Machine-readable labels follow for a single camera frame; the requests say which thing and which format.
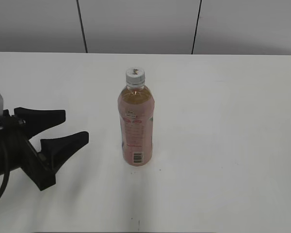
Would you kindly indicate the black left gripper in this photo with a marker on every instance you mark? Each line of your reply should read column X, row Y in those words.
column 16, row 151

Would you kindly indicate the pink label oolong tea bottle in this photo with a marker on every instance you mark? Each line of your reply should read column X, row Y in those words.
column 136, row 109

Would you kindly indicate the white bottle cap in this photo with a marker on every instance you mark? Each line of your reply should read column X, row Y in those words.
column 135, row 76

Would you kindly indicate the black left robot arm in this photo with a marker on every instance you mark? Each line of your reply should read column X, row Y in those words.
column 16, row 151

